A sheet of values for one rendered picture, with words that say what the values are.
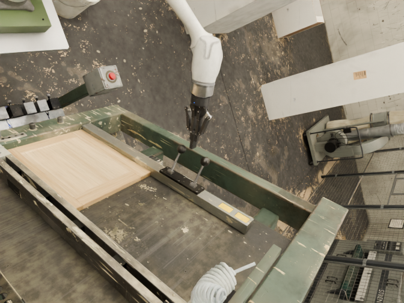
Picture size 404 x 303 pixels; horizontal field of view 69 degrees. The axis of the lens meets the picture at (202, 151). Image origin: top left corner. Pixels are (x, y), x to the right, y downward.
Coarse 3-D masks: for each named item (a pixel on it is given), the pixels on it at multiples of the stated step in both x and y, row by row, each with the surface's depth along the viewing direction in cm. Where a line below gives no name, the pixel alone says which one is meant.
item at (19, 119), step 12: (36, 96) 147; (48, 96) 152; (0, 108) 132; (12, 108) 135; (24, 108) 140; (36, 108) 147; (48, 108) 147; (60, 108) 154; (0, 120) 133; (12, 120) 137; (24, 120) 141; (36, 120) 145
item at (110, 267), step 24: (0, 144) 114; (0, 168) 104; (24, 168) 103; (24, 192) 97; (48, 192) 94; (48, 216) 90; (72, 216) 89; (72, 240) 84; (96, 240) 84; (96, 264) 79; (120, 264) 76; (120, 288) 75; (144, 288) 71; (168, 288) 72; (216, 288) 55
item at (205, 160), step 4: (200, 160) 113; (204, 160) 111; (208, 160) 112; (204, 164) 112; (208, 164) 112; (200, 168) 113; (200, 172) 113; (196, 180) 113; (192, 184) 113; (196, 184) 113
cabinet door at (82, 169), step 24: (48, 144) 129; (72, 144) 133; (96, 144) 135; (48, 168) 115; (72, 168) 117; (96, 168) 119; (120, 168) 122; (144, 168) 124; (72, 192) 105; (96, 192) 106
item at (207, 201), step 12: (96, 132) 141; (108, 144) 136; (120, 144) 134; (132, 156) 128; (144, 156) 129; (156, 168) 122; (168, 180) 118; (180, 192) 116; (192, 192) 112; (204, 192) 113; (204, 204) 110; (216, 204) 108; (228, 204) 109; (216, 216) 108; (228, 216) 104; (240, 228) 102
